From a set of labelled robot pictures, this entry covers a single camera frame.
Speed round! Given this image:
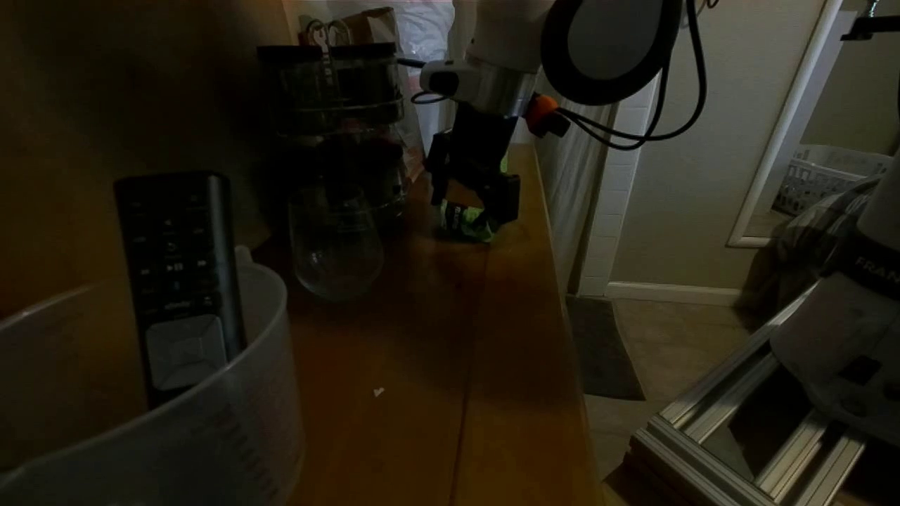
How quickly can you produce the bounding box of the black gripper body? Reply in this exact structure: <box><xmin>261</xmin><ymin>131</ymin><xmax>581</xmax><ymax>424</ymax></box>
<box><xmin>451</xmin><ymin>100</ymin><xmax>521</xmax><ymax>190</ymax></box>

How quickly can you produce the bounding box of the white plastic bag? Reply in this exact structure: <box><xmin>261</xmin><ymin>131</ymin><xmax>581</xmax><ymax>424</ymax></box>
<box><xmin>390</xmin><ymin>0</ymin><xmax>460</xmax><ymax>163</ymax></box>

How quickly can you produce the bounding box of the stemless clear glass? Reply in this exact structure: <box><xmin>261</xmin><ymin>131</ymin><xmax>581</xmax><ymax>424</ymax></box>
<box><xmin>285</xmin><ymin>181</ymin><xmax>389</xmax><ymax>303</ymax></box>

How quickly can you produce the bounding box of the dark floor mat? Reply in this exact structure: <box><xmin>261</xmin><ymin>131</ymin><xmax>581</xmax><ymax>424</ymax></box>
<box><xmin>566</xmin><ymin>292</ymin><xmax>647</xmax><ymax>406</ymax></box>

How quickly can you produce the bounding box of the black remote control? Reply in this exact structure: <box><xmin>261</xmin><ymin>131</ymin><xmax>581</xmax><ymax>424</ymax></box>
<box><xmin>109</xmin><ymin>169</ymin><xmax>249</xmax><ymax>412</ymax></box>

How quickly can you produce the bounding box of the white framed mirror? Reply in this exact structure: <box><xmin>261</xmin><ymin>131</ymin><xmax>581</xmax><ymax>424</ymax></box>
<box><xmin>725</xmin><ymin>0</ymin><xmax>900</xmax><ymax>250</ymax></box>

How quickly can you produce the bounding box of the dark crumpled blanket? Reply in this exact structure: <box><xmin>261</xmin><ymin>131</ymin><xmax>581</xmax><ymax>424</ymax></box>
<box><xmin>735</xmin><ymin>181</ymin><xmax>887</xmax><ymax>333</ymax></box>

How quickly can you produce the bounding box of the white laundry basket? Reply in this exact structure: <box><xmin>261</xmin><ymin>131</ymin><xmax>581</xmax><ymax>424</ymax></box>
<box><xmin>770</xmin><ymin>138</ymin><xmax>900</xmax><ymax>219</ymax></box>

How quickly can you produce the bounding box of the white plastic tub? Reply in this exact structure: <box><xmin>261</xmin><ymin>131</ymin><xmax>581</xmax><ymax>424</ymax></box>
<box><xmin>0</xmin><ymin>247</ymin><xmax>310</xmax><ymax>506</ymax></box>

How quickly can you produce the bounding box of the orange cable connector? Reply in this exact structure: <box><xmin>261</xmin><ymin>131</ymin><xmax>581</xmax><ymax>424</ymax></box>
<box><xmin>521</xmin><ymin>90</ymin><xmax>574</xmax><ymax>140</ymax></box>

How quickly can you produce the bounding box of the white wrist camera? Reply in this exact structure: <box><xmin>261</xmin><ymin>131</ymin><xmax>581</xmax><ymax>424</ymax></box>
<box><xmin>408</xmin><ymin>59</ymin><xmax>466</xmax><ymax>107</ymax></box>

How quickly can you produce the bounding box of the white door frame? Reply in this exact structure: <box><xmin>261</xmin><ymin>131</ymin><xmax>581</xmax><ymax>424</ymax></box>
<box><xmin>566</xmin><ymin>94</ymin><xmax>657</xmax><ymax>301</ymax></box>

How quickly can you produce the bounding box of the aluminium extrusion frame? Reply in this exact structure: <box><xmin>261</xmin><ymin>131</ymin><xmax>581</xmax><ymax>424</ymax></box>
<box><xmin>628</xmin><ymin>284</ymin><xmax>879</xmax><ymax>506</ymax></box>

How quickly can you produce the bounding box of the black overhead bracket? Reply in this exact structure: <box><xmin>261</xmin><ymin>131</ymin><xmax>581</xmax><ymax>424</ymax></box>
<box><xmin>839</xmin><ymin>0</ymin><xmax>900</xmax><ymax>46</ymax></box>

